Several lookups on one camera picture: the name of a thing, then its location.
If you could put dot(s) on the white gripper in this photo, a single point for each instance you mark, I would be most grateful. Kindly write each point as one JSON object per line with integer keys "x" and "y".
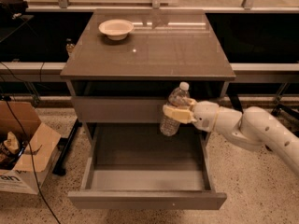
{"x": 204, "y": 116}

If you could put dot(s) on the clear plastic water bottle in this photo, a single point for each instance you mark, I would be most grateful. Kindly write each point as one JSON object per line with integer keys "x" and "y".
{"x": 176, "y": 98}

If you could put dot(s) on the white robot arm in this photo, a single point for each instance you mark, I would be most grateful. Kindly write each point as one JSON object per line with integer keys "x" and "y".
{"x": 249, "y": 129}

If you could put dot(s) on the grey drawer cabinet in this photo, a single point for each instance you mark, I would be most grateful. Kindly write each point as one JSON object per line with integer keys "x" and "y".
{"x": 166, "y": 47}

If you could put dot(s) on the open grey lower drawer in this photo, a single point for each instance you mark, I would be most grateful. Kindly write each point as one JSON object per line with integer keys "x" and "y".
{"x": 134, "y": 166}

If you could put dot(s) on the closed grey upper drawer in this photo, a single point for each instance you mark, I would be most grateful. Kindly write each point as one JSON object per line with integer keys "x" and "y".
{"x": 118, "y": 109}

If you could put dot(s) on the small bottle behind cabinet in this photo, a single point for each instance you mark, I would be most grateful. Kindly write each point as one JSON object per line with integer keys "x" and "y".
{"x": 70, "y": 45}

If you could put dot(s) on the black office chair base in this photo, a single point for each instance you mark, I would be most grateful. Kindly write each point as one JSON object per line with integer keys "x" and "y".
{"x": 285, "y": 112}

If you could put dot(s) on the white paper bowl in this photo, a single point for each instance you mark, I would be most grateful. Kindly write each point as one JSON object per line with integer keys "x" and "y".
{"x": 116, "y": 29}

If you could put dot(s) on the open cardboard box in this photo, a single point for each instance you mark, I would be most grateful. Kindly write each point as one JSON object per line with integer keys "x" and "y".
{"x": 41, "y": 142}

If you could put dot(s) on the crumpled snack bags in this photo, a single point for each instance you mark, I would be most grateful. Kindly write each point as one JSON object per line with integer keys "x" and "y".
{"x": 11, "y": 149}

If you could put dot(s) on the black bag on desk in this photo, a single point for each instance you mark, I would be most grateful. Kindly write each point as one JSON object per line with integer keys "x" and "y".
{"x": 9, "y": 9}

